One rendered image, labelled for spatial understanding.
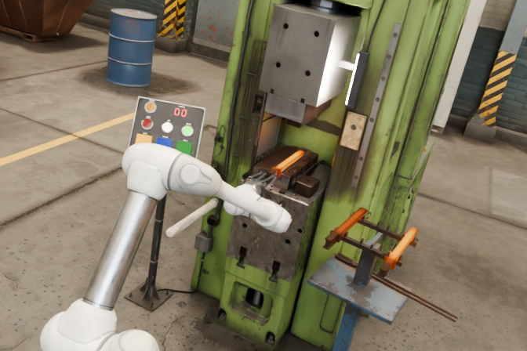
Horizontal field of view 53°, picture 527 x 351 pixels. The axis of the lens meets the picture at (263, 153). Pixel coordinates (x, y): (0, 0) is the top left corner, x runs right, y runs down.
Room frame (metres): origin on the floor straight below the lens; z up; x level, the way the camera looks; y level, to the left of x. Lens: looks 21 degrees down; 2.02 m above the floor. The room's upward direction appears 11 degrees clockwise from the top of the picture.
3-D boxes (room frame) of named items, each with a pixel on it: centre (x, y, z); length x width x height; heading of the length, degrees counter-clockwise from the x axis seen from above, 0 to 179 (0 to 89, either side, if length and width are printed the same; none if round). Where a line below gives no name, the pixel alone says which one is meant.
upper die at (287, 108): (2.60, -0.13, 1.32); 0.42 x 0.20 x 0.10; 159
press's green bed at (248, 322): (2.59, -0.19, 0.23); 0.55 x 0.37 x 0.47; 159
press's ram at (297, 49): (2.59, -0.17, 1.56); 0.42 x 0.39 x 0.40; 159
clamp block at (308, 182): (2.40, -0.24, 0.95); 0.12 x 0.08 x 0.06; 159
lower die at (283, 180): (2.60, -0.13, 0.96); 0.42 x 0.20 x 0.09; 159
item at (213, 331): (2.36, -0.04, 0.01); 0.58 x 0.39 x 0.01; 69
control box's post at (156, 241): (2.54, 0.49, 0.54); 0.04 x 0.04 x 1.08; 69
